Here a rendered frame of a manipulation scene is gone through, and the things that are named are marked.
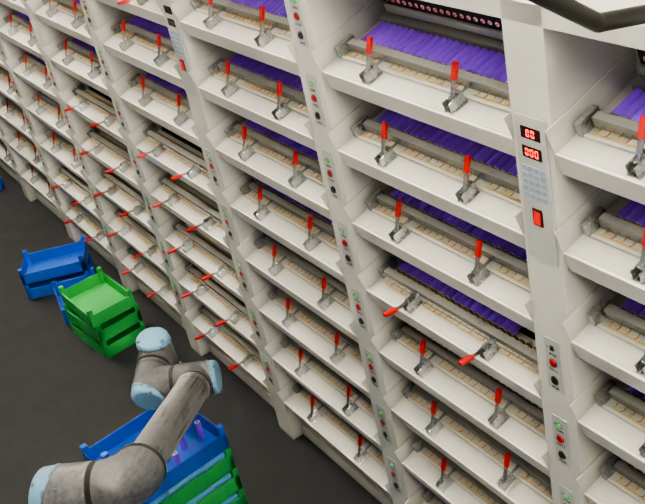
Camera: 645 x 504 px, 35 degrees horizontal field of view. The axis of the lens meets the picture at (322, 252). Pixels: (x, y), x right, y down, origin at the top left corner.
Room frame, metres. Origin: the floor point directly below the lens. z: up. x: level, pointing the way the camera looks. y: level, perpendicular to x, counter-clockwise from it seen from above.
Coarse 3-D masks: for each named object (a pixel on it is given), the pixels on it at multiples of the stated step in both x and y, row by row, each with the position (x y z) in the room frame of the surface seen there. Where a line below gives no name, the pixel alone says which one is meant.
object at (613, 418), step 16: (592, 384) 1.48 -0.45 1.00; (608, 384) 1.48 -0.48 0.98; (624, 384) 1.49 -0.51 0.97; (576, 400) 1.46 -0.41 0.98; (592, 400) 1.48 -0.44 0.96; (608, 400) 1.47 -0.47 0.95; (624, 400) 1.44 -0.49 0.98; (640, 400) 1.42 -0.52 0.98; (576, 416) 1.46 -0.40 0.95; (592, 416) 1.46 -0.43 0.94; (608, 416) 1.44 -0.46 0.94; (624, 416) 1.42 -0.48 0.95; (640, 416) 1.41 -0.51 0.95; (592, 432) 1.43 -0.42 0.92; (608, 432) 1.41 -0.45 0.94; (624, 432) 1.39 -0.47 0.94; (640, 432) 1.38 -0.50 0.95; (608, 448) 1.41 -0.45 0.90; (624, 448) 1.36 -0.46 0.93; (640, 448) 1.33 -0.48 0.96; (640, 464) 1.33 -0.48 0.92
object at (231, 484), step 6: (234, 474) 2.25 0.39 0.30; (228, 480) 2.24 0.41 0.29; (234, 480) 2.25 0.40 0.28; (240, 480) 2.26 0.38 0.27; (222, 486) 2.22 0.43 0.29; (228, 486) 2.24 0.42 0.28; (234, 486) 2.25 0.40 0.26; (240, 486) 2.26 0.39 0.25; (216, 492) 2.21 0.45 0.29; (222, 492) 2.22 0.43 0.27; (228, 492) 2.23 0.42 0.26; (234, 492) 2.24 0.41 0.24; (204, 498) 2.19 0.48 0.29; (210, 498) 2.20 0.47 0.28; (216, 498) 2.21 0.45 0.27; (222, 498) 2.22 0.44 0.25
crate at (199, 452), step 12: (204, 420) 2.35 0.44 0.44; (192, 432) 2.36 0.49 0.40; (204, 432) 2.34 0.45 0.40; (216, 432) 2.26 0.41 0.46; (192, 444) 2.30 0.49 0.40; (204, 444) 2.29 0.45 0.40; (216, 444) 2.24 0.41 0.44; (228, 444) 2.26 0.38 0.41; (108, 456) 2.25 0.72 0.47; (180, 456) 2.26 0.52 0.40; (192, 456) 2.19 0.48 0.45; (204, 456) 2.21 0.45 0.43; (168, 468) 2.22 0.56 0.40; (180, 468) 2.17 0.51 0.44; (192, 468) 2.19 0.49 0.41; (168, 480) 2.14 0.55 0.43; (180, 480) 2.16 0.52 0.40; (156, 492) 2.12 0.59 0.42
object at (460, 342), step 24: (384, 264) 2.10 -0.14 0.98; (384, 288) 2.06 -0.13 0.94; (432, 312) 1.91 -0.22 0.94; (432, 336) 1.87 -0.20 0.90; (456, 336) 1.81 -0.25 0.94; (480, 336) 1.77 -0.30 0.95; (480, 360) 1.71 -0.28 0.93; (504, 360) 1.68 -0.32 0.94; (504, 384) 1.67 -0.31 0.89; (528, 384) 1.60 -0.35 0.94
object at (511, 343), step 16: (384, 272) 2.08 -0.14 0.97; (416, 288) 1.98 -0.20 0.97; (432, 304) 1.92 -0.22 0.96; (448, 304) 1.88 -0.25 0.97; (448, 320) 1.85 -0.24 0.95; (464, 320) 1.82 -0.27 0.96; (480, 320) 1.79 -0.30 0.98; (496, 336) 1.73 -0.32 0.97; (512, 352) 1.68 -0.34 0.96; (528, 352) 1.65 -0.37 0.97; (528, 368) 1.62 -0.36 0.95
